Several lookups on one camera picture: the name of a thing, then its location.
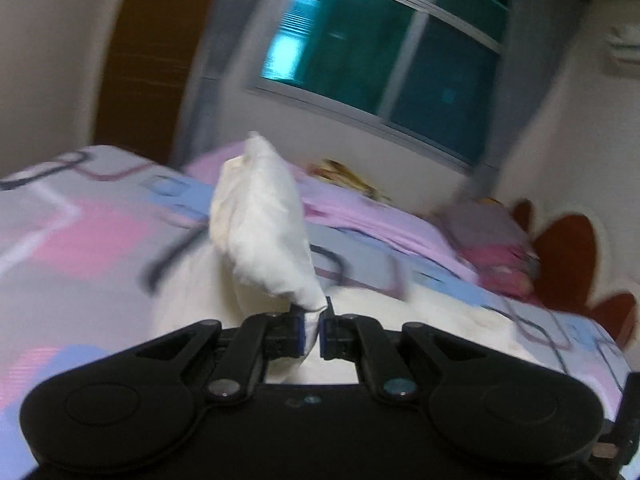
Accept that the grey curtain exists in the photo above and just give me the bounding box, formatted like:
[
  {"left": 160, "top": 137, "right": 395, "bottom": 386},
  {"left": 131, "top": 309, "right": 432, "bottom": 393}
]
[
  {"left": 462, "top": 0, "right": 598, "bottom": 203},
  {"left": 172, "top": 0, "right": 308, "bottom": 173}
]

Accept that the red and white headboard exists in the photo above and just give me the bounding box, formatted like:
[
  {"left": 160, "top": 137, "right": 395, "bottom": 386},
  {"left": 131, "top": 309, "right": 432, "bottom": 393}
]
[{"left": 509, "top": 197, "right": 640, "bottom": 352}]

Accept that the yellow patterned cloth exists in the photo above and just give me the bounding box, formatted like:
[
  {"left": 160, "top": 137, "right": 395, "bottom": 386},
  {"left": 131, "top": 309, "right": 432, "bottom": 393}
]
[{"left": 309, "top": 158, "right": 395, "bottom": 204}]

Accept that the grey pink pillow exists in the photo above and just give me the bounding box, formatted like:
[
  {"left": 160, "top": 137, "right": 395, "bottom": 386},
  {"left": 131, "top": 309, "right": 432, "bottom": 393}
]
[{"left": 442, "top": 199, "right": 542, "bottom": 297}]

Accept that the pink cloth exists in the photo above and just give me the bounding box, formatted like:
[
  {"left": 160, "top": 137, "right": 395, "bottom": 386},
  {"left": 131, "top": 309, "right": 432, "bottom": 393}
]
[{"left": 462, "top": 242, "right": 536, "bottom": 297}]

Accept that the brown wooden door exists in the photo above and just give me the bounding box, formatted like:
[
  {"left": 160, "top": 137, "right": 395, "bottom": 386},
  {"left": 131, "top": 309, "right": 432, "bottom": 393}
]
[{"left": 91, "top": 0, "right": 227, "bottom": 167}]

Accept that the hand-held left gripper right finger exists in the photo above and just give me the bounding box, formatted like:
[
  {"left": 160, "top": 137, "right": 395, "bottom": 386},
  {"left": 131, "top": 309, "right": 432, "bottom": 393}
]
[{"left": 319, "top": 297, "right": 506, "bottom": 406}]

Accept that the bed with patterned sheet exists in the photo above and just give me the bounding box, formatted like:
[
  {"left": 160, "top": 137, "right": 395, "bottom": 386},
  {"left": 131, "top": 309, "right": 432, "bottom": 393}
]
[{"left": 0, "top": 144, "right": 632, "bottom": 480}]

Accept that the purple blanket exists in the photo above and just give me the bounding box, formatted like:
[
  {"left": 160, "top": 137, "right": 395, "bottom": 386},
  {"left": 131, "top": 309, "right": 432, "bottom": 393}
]
[{"left": 184, "top": 141, "right": 482, "bottom": 283}]

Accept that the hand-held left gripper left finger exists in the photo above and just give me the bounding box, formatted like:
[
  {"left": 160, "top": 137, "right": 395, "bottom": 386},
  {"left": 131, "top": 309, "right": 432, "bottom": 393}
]
[{"left": 117, "top": 310, "right": 307, "bottom": 406}]

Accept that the sliding glass window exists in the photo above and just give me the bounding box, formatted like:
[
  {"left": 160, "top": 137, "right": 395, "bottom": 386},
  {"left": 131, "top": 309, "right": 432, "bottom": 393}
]
[{"left": 249, "top": 0, "right": 512, "bottom": 167}]

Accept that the white air conditioner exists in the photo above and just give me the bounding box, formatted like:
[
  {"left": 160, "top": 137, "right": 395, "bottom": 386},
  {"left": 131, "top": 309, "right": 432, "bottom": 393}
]
[{"left": 606, "top": 24, "right": 640, "bottom": 67}]

